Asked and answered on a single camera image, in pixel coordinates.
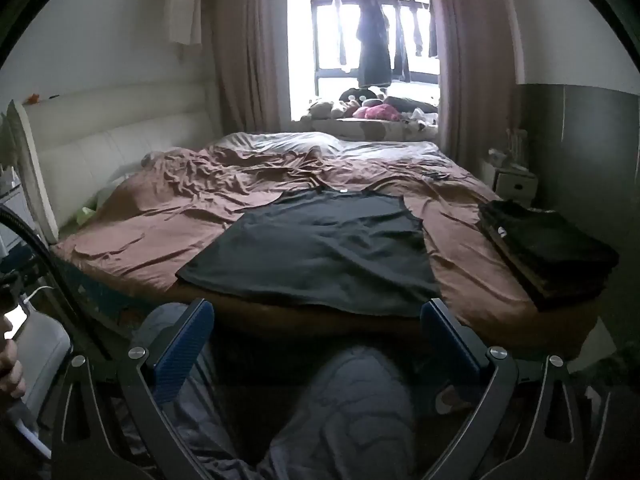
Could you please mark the hanging dark coat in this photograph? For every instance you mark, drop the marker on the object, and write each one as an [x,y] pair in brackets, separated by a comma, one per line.
[374,45]

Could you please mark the pink plush toy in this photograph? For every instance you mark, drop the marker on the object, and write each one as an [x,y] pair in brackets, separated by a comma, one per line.
[377,112]

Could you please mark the black white plush toy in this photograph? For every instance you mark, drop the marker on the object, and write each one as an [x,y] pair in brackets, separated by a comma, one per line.
[361,95]

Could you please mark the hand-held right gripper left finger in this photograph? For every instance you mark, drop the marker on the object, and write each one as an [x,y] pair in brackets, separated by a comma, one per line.
[185,341]

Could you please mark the stack of dark clothes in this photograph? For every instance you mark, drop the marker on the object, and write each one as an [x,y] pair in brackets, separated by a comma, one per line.
[545,250]

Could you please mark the person's right leg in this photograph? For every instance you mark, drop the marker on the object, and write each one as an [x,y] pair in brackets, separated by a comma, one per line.
[345,410]

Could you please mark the small orange item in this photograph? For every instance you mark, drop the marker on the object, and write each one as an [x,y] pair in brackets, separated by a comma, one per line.
[34,97]

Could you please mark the grey white chair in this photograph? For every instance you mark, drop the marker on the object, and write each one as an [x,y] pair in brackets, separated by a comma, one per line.
[42,355]

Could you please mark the black t-shirt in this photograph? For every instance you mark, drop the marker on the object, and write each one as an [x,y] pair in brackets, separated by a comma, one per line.
[320,250]

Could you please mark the beige curtain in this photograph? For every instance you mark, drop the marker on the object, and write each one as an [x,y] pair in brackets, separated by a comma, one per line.
[245,50]
[480,60]

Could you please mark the pink slipper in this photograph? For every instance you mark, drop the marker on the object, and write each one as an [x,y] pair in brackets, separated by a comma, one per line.
[452,399]

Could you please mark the white nightstand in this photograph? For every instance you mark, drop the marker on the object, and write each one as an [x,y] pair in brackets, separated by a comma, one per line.
[515,185]

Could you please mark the green item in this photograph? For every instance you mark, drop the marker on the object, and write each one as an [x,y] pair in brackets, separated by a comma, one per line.
[86,216]

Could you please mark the person's leg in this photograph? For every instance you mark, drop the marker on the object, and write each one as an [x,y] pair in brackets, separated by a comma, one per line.
[220,440]
[345,410]

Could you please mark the white padded headboard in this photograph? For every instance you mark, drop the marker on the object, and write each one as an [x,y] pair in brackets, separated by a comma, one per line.
[125,140]

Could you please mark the person's left leg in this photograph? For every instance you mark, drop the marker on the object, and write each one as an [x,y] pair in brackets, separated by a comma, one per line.
[220,440]

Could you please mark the hanging dark socks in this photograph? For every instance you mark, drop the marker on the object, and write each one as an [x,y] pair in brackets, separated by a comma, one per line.
[431,30]

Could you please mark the hanging dark pants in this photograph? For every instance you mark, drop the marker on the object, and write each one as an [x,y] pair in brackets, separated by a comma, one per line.
[401,45]

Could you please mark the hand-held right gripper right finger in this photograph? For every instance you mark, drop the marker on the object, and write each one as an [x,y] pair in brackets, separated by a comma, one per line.
[452,345]

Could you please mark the dark clothes on sill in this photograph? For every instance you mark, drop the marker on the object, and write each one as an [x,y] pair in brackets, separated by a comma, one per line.
[412,104]

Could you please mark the window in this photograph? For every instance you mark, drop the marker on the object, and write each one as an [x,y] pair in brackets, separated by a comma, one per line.
[325,35]

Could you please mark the beige plush toy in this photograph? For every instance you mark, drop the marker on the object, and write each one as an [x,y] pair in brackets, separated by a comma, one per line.
[325,109]

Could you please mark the person's left hand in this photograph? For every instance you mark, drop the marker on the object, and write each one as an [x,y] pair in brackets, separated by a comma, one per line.
[10,375]

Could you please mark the bed with brown sheet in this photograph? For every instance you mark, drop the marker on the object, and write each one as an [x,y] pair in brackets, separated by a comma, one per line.
[150,220]

